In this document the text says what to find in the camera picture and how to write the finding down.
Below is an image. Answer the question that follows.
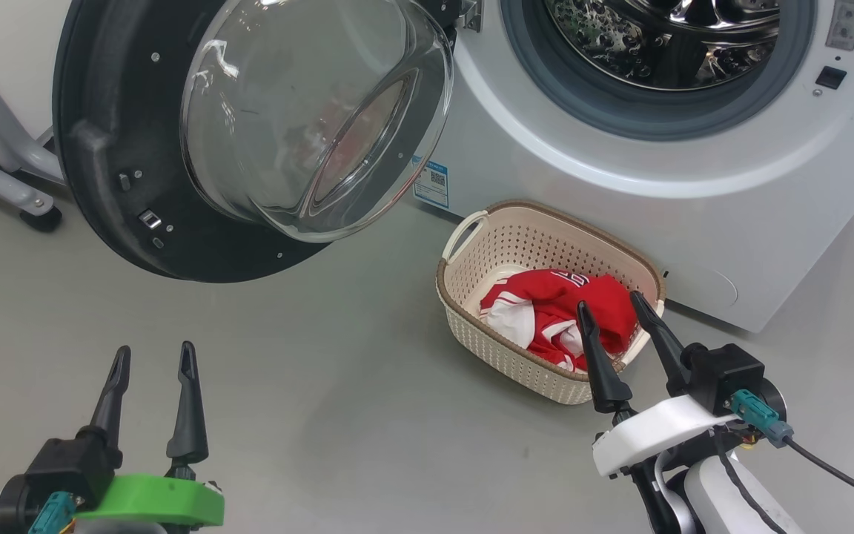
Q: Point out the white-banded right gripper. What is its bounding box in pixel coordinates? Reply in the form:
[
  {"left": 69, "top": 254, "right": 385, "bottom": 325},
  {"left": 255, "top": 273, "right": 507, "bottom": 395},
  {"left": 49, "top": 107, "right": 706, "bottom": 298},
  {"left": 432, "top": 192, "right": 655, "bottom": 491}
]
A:
[{"left": 577, "top": 291, "right": 739, "bottom": 478}]

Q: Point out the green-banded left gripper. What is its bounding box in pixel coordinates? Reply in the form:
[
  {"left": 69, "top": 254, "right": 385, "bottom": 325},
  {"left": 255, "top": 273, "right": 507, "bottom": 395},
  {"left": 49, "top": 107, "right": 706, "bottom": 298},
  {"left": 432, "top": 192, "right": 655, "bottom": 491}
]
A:
[{"left": 0, "top": 341, "right": 225, "bottom": 534}]

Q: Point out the black round glass washer door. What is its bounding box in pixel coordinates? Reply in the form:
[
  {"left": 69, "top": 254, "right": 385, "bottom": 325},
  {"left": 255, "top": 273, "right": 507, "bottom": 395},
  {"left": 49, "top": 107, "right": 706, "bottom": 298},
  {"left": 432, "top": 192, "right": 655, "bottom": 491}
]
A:
[{"left": 53, "top": 0, "right": 465, "bottom": 284}]

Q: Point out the white front-load washing machine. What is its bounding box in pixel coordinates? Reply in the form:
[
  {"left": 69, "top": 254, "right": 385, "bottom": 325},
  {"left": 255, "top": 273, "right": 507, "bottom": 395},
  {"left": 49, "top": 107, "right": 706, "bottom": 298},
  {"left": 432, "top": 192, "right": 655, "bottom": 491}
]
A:
[{"left": 397, "top": 0, "right": 854, "bottom": 333}]

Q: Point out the cream perforated laundry basket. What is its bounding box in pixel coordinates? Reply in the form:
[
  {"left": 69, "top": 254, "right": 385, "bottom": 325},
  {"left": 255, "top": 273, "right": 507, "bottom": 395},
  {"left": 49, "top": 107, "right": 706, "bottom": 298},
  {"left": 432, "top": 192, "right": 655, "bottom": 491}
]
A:
[{"left": 436, "top": 200, "right": 666, "bottom": 406}]

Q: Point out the stainless steel washing machine drum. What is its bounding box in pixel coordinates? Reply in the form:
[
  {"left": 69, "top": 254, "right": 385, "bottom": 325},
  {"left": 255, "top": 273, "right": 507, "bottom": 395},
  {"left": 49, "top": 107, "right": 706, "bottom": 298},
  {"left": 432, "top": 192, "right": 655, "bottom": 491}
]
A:
[{"left": 546, "top": 0, "right": 781, "bottom": 91}]

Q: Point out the blue energy label sticker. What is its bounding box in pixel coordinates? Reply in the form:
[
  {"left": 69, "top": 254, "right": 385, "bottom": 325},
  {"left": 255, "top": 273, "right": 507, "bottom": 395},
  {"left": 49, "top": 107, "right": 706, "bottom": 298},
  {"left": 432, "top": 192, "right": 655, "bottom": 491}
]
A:
[{"left": 414, "top": 156, "right": 450, "bottom": 209}]

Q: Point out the grey warning label sticker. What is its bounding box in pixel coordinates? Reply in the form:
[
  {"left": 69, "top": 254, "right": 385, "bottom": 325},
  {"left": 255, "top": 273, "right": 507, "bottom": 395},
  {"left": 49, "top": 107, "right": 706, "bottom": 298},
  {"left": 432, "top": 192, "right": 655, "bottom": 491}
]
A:
[{"left": 826, "top": 0, "right": 854, "bottom": 51}]

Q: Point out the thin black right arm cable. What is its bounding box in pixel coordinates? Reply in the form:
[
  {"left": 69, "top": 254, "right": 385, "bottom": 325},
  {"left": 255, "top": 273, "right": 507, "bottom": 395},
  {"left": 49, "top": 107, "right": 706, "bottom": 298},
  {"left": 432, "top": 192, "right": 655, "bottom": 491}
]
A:
[{"left": 712, "top": 426, "right": 778, "bottom": 534}]

